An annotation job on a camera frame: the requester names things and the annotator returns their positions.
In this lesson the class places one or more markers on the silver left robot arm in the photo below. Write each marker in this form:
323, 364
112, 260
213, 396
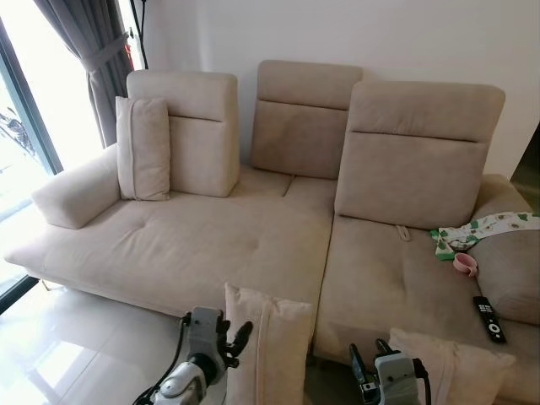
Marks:
181, 384

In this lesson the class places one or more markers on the tall cream throw pillow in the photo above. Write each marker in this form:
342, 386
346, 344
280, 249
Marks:
274, 350

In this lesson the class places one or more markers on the wide cream throw pillow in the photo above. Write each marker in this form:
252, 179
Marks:
460, 371

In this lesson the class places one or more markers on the beige fabric sectional sofa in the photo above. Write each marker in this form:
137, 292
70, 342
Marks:
211, 245

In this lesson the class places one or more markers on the beige sofa pull tab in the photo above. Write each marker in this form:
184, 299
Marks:
404, 233

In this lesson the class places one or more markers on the narrow beige sofa backrest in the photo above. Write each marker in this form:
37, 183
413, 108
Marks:
202, 143

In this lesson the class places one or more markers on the wide beige sofa backrest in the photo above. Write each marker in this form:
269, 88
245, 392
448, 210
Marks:
418, 160

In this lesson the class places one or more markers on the small beige upright pillow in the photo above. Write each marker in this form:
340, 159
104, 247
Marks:
143, 152

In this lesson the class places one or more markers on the darker beige sofa backrest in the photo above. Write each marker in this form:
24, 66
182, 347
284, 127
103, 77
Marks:
299, 126

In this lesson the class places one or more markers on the black floor lamp pole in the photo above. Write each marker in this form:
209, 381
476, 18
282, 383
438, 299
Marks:
137, 34

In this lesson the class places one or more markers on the black remote control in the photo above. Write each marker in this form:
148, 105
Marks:
489, 321

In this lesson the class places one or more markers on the pink cup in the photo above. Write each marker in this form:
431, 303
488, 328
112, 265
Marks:
466, 265

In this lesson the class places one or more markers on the white green patterned cloth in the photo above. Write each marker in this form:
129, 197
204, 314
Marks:
481, 228

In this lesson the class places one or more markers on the grey curtain tieback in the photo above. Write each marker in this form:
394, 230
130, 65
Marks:
105, 55

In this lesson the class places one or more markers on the grey curtain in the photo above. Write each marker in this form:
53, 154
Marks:
89, 34

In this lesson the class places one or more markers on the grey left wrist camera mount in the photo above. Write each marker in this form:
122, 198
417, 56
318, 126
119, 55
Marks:
204, 331

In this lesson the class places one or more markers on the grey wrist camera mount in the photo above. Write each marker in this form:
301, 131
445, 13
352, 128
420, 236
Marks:
395, 380
204, 331

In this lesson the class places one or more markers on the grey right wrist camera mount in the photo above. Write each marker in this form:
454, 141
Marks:
395, 380

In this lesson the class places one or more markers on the dark window frame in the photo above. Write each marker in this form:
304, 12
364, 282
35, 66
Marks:
29, 101

